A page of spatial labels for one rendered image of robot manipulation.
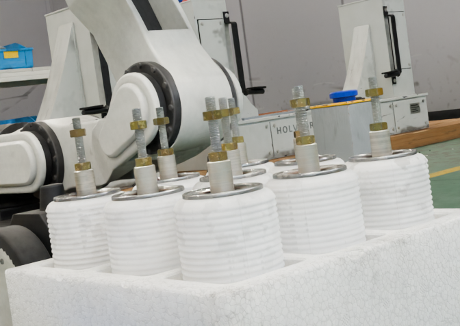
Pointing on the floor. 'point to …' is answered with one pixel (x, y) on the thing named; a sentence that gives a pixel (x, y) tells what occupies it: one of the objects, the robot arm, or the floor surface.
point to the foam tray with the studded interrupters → (264, 288)
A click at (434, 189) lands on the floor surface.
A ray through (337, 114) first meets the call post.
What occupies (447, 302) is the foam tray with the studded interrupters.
